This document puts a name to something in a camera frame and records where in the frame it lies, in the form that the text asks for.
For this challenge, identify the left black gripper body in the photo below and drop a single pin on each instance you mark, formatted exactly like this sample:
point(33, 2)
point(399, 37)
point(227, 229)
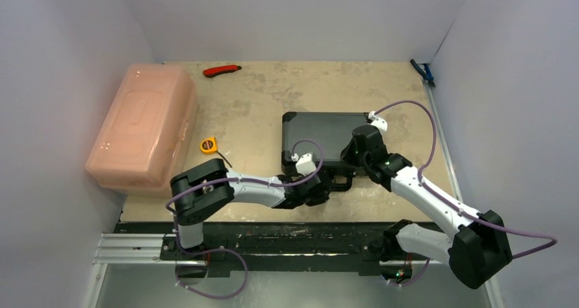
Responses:
point(312, 201)

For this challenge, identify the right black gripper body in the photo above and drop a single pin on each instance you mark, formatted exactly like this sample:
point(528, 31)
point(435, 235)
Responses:
point(351, 147)

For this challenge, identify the black poker set case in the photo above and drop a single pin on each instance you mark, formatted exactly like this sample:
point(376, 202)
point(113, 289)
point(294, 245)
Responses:
point(304, 132)

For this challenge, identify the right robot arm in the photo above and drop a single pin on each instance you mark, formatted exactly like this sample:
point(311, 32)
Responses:
point(469, 242)

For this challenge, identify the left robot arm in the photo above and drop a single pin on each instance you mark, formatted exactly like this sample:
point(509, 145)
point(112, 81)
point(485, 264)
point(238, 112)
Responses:
point(202, 191)

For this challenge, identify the yellow tape measure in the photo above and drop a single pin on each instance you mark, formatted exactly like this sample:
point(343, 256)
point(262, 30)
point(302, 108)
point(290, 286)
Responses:
point(209, 146)

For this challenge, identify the red utility knife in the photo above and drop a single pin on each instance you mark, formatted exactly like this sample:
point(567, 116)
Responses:
point(220, 70)

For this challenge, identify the pink translucent storage box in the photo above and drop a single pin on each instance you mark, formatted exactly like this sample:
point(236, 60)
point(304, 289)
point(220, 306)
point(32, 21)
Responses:
point(145, 137)

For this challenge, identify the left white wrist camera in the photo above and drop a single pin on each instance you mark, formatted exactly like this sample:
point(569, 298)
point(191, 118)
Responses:
point(304, 164)

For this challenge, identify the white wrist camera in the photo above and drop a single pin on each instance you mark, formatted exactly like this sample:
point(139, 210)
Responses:
point(304, 164)
point(377, 121)

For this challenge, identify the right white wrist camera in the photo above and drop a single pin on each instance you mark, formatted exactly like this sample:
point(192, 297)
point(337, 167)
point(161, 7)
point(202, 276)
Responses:
point(377, 121)

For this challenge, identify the blue handled pliers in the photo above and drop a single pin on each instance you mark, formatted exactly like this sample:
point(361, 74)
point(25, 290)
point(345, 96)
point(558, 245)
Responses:
point(424, 71)

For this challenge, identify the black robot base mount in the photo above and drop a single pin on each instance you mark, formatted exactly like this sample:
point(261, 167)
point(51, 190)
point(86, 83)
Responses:
point(358, 247)

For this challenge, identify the aluminium frame rail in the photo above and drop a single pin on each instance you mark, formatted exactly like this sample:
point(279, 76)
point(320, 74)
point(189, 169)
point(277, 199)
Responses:
point(127, 249)

